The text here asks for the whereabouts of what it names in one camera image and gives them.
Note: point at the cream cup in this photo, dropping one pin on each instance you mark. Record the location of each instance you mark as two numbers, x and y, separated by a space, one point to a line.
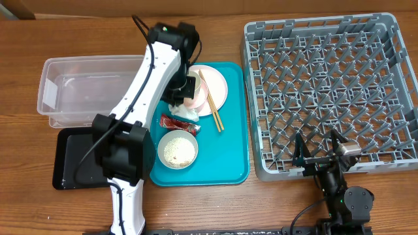
197 82

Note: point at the wooden chopstick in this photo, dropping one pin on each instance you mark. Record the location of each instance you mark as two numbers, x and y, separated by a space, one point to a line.
208 89
214 111

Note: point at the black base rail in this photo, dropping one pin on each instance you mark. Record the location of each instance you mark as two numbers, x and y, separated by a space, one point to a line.
282 231

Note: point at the white bowl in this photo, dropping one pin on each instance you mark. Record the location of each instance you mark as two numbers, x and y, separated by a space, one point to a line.
177 149

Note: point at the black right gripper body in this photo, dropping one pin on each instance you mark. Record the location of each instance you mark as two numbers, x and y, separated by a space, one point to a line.
315 163

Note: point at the grey plastic dish rack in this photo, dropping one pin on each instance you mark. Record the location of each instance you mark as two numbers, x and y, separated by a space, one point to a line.
309 76

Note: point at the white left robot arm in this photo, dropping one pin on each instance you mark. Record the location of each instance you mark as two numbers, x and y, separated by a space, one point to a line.
122 143

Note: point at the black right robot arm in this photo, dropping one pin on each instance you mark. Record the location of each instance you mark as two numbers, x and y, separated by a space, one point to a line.
349 207

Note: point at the clear plastic waste bin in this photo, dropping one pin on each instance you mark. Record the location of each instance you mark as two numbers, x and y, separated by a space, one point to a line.
73 90

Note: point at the black tray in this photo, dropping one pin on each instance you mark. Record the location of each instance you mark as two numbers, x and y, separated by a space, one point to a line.
72 145

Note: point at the white tissue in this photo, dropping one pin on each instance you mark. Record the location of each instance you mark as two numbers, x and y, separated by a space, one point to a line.
184 112

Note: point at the small pink plate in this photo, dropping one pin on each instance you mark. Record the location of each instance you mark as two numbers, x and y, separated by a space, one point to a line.
197 102

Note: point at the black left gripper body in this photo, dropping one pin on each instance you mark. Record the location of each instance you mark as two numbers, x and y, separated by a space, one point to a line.
180 85

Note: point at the teal plastic tray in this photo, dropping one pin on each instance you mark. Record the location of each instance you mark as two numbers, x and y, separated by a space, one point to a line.
223 157

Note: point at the red snack wrapper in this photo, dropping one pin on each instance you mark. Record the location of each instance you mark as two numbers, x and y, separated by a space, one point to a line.
173 124

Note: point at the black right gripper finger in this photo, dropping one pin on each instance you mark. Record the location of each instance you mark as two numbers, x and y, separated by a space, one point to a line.
336 139
301 151

